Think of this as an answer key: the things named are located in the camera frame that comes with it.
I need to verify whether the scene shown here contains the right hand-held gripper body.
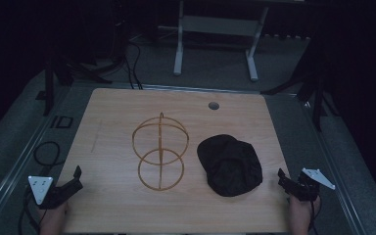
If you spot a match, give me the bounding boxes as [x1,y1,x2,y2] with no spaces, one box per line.
[290,167,337,203]

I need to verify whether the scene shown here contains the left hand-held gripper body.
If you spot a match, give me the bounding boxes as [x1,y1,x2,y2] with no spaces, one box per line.
[27,175,70,211]

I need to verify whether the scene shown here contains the black cap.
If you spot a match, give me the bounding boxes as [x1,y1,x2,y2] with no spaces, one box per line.
[196,133,263,198]

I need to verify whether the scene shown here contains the wooden ring hat stand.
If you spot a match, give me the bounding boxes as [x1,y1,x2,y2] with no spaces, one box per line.
[131,112,190,192]

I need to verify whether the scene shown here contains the person's right hand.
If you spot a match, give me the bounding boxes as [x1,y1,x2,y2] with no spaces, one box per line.
[288,195,322,235]

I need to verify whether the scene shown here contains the person's left hand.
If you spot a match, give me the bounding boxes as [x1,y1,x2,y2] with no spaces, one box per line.
[38,202,70,235]

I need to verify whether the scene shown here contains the black tripod stand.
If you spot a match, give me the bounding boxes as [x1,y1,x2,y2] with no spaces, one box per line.
[259,38,341,132]
[42,55,114,118]

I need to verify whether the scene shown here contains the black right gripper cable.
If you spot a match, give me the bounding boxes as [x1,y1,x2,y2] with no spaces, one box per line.
[307,195,323,233]

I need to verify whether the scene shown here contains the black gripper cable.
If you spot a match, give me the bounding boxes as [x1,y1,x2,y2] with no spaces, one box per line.
[307,195,323,233]
[18,187,45,235]

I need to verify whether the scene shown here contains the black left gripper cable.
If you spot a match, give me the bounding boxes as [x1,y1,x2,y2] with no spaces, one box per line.
[18,187,45,235]

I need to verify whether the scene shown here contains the grey metal floor rail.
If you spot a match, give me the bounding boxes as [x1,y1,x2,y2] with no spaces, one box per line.
[0,85,74,226]
[298,94,370,235]

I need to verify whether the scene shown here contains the black looped floor cable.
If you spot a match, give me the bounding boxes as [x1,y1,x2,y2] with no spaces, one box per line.
[32,140,62,168]

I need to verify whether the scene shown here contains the black rectangular floor bracket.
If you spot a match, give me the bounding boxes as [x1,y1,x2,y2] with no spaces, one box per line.
[49,115,74,129]

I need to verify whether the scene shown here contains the black hanging cables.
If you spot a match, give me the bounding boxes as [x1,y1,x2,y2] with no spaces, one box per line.
[122,38,145,91]

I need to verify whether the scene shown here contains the white metal desk frame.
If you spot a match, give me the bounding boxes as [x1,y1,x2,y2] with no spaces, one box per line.
[172,0,270,82]

